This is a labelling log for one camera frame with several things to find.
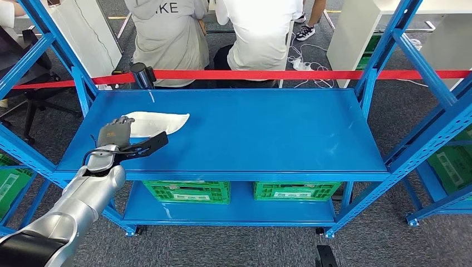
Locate blue metal shelf rack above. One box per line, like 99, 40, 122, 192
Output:
0, 152, 52, 236
0, 0, 472, 239
405, 125, 472, 228

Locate green plastic crate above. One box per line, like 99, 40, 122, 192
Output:
356, 33, 382, 71
142, 180, 231, 205
0, 154, 36, 218
427, 125, 472, 196
253, 181, 342, 202

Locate black office chair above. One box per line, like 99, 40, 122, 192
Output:
0, 27, 82, 145

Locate white curved plastic part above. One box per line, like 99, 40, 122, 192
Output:
123, 111, 190, 139

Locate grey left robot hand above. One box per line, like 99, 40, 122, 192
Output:
96, 116, 135, 148

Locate white cable bundle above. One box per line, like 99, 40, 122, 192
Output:
287, 31, 336, 89

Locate white power strip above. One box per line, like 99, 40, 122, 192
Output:
292, 58, 314, 71

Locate black barrier post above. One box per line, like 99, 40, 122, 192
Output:
130, 62, 157, 90

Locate white floor cable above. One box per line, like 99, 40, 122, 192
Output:
396, 78, 429, 88

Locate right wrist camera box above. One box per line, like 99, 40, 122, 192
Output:
315, 245, 338, 267

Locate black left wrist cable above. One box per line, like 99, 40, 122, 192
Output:
81, 146, 148, 166

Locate metal tube frame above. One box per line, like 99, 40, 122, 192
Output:
404, 21, 436, 33

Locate white partition panel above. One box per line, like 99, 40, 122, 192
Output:
46, 0, 122, 79

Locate person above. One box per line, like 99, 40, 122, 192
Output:
123, 0, 210, 88
294, 0, 327, 42
214, 0, 304, 88
0, 0, 27, 28

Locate red barrier belt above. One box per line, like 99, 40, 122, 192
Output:
11, 69, 472, 90

